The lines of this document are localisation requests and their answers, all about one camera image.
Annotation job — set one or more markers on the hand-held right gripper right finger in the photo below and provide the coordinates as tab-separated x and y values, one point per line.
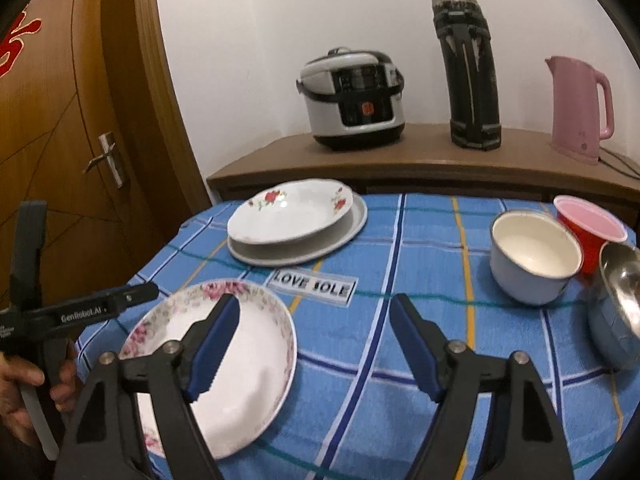
415	345

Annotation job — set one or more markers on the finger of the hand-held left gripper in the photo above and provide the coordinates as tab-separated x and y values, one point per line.
132	297

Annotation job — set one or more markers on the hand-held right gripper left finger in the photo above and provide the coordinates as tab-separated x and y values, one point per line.
220	345

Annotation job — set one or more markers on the pink floral plate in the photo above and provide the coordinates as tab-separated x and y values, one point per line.
260	360

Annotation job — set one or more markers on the white enamel bowl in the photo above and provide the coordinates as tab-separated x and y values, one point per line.
530	250

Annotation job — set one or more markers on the person's left hand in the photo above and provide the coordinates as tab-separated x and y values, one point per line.
20	371

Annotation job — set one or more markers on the blue plaid tablecloth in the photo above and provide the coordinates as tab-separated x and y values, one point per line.
425	260

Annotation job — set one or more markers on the wooden door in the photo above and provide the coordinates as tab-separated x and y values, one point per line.
60	160

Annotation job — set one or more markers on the white cloth label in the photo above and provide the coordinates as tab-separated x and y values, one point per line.
310	286

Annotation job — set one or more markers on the plain white plate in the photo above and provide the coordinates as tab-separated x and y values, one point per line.
345	235

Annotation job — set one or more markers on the red rose plate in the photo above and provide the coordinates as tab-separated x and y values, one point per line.
290	220

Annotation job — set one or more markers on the brown wooden cabinet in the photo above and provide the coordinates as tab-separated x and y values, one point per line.
425	160

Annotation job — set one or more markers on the stainless steel bowl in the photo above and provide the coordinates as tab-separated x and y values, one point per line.
615	325

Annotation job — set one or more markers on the red and pink plastic bowl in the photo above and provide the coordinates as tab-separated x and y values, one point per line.
590	220

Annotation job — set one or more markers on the red door decoration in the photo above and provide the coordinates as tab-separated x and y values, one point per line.
17	35

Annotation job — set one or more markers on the silver black rice cooker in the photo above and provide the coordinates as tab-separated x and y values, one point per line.
325	110

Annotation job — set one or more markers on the black thermos flask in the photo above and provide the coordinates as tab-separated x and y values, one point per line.
470	85

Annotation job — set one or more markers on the pink electric kettle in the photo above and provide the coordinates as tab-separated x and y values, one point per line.
575	110

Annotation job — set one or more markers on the wooden door frame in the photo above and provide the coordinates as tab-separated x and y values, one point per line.
160	85

